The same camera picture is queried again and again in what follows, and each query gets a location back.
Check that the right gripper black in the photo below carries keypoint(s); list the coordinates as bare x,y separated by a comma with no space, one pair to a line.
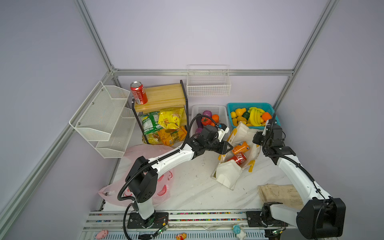
257,134

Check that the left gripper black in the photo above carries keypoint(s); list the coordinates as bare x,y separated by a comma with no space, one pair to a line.
223,145

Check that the orange soda can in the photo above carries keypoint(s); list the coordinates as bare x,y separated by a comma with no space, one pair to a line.
242,147

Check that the white canvas tote bag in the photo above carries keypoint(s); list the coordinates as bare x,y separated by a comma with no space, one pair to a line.
228,172

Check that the red cola can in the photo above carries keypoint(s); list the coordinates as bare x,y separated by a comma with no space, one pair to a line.
139,93
239,158

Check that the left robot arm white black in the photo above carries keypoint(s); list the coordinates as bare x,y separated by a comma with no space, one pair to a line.
141,182

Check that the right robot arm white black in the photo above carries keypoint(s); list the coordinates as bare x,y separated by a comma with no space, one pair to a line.
322,216

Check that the red tomato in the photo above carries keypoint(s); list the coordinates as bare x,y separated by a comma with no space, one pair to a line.
206,121

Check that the orange fruit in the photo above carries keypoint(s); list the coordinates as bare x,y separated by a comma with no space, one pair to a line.
266,116

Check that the small orange vegetable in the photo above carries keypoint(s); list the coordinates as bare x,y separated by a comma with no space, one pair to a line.
216,118

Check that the banana bunch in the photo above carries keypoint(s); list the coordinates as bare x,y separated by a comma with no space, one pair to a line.
255,118

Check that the purple onion top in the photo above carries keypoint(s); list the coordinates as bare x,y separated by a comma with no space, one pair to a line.
207,113

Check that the white plastic vegetable basket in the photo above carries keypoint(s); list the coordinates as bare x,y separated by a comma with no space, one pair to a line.
216,110

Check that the orange snack bag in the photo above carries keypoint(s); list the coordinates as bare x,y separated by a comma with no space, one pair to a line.
171,136

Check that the yellow pear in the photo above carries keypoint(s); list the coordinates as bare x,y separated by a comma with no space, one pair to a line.
240,112

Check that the yellow chips bag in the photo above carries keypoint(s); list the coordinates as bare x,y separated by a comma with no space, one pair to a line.
171,118

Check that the wooden two-tier shelf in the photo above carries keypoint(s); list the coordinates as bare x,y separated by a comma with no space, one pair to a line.
161,97

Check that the beige folded cloth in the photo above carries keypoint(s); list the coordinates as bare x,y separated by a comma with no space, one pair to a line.
285,194

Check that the green snack bag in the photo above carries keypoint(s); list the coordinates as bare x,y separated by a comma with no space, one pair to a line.
150,123

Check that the blue white toy figure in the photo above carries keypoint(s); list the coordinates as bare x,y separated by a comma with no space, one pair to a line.
239,232

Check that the orange bear toy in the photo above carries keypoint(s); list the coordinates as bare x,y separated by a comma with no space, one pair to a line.
182,236

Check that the pink pig toy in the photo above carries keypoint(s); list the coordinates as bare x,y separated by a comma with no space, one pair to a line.
102,235

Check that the white wire wall basket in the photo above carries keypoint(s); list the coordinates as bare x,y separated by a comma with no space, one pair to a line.
208,81

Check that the white mesh wall rack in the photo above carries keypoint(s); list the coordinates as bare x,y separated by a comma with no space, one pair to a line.
105,121

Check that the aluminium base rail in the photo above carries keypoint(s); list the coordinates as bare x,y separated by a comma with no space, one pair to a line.
198,225

